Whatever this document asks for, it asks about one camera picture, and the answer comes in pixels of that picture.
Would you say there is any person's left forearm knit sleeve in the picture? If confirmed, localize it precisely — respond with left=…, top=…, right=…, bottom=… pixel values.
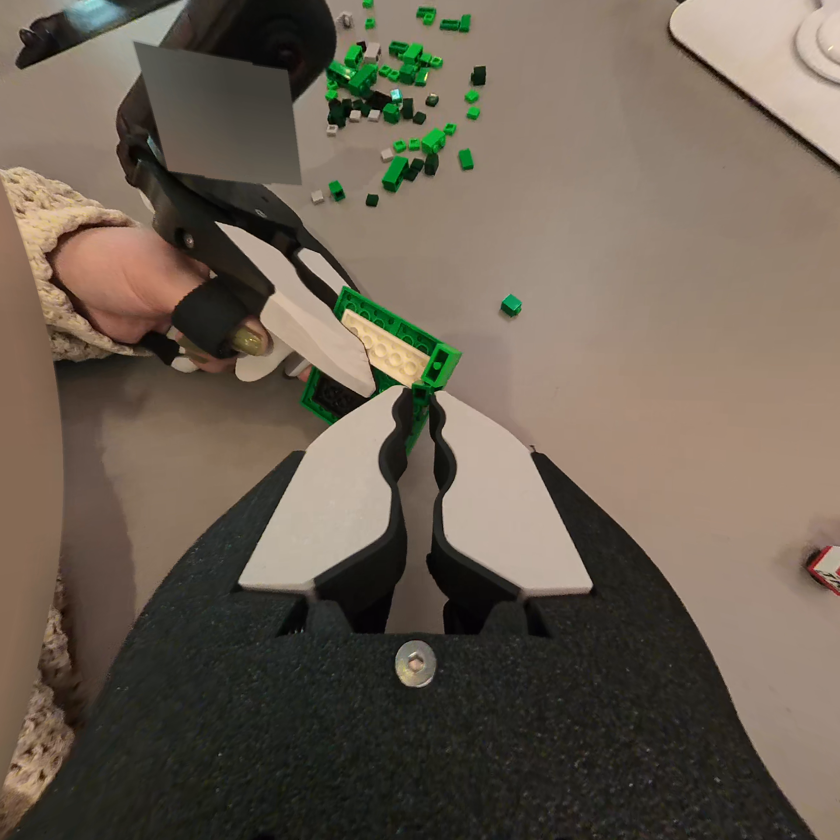
left=0, top=167, right=160, bottom=363

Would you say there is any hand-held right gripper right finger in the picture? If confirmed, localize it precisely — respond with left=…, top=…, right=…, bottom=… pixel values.
left=428, top=390, right=597, bottom=634

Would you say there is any white round object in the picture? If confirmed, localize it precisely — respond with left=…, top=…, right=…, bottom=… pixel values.
left=793, top=0, right=840, bottom=81

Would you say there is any pile of green lego bricks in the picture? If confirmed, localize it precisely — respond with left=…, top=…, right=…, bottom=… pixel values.
left=311, top=0, right=490, bottom=209

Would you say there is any red and white lego block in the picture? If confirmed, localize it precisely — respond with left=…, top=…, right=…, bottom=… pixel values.
left=803, top=543, right=840, bottom=597

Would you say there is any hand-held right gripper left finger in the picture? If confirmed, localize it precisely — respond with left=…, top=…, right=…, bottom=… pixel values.
left=238, top=386, right=411, bottom=634

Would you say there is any person's left hand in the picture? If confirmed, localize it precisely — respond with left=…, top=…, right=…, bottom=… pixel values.
left=54, top=210, right=311, bottom=383

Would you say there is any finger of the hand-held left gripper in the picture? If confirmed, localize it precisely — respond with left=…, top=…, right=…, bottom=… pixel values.
left=215, top=222, right=379, bottom=399
left=287, top=230, right=360, bottom=313

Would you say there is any green and white lego plate assembly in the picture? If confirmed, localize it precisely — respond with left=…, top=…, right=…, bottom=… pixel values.
left=301, top=285, right=463, bottom=460

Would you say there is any white mat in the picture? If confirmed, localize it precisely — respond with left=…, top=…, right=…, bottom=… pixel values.
left=668, top=0, right=840, bottom=166

